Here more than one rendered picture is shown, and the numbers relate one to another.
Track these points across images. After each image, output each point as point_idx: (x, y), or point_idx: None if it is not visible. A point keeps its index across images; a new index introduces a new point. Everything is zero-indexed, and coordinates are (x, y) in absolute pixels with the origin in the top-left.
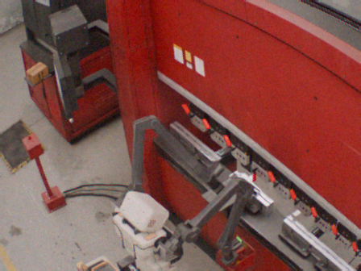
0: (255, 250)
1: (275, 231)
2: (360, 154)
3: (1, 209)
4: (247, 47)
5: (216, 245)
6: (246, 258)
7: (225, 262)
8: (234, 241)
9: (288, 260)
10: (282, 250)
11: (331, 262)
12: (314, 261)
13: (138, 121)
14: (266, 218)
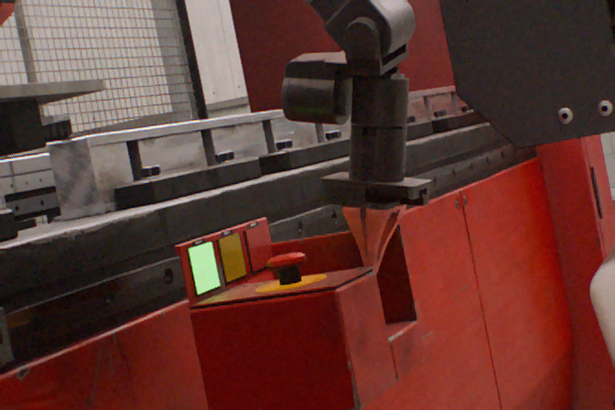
0: (183, 405)
1: (125, 210)
2: None
3: None
4: None
5: (391, 22)
6: (318, 246)
7: (418, 181)
8: (314, 56)
9: (280, 206)
10: (240, 185)
11: (276, 120)
12: (265, 175)
13: None
14: (29, 232)
